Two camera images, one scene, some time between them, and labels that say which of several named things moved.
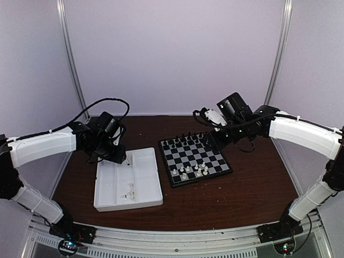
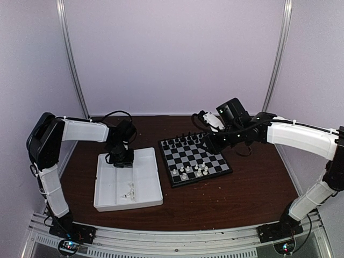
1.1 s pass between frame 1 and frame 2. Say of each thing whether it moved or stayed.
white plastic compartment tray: stayed
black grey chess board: stayed
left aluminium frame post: stayed
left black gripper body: moved
